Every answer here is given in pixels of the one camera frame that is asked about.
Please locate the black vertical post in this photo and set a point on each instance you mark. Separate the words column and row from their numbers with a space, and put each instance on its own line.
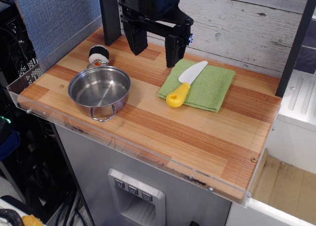
column 296, row 47
column 110, row 20

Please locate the blue fabric panel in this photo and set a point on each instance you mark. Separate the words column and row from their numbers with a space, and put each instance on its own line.
column 56, row 27

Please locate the black vertical post right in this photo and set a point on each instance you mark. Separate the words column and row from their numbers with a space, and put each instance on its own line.
column 296, row 47

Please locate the stainless steel pot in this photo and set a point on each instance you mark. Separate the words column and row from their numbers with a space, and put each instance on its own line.
column 100, row 91

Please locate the black plastic crate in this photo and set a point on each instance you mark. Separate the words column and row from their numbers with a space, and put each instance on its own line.
column 17, row 55

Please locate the white plastic side cabinet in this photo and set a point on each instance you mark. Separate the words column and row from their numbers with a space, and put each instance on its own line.
column 292, row 138

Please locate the green cloth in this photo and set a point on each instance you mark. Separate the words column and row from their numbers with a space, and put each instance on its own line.
column 207, row 91

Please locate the silver toy fridge dispenser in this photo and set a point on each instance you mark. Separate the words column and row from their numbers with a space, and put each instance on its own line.
column 137, row 203

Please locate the black vertical post left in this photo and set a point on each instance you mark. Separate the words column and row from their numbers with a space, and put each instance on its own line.
column 110, row 20

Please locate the clear acrylic table guard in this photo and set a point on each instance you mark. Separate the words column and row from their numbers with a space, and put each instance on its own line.
column 218, row 151

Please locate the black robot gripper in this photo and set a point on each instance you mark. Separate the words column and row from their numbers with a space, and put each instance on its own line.
column 161, row 17

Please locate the yellow handled toy knife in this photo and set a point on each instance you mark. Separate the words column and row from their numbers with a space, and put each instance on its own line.
column 177, row 97

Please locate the plush sushi roll toy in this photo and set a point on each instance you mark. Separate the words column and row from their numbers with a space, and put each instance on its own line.
column 99, row 54

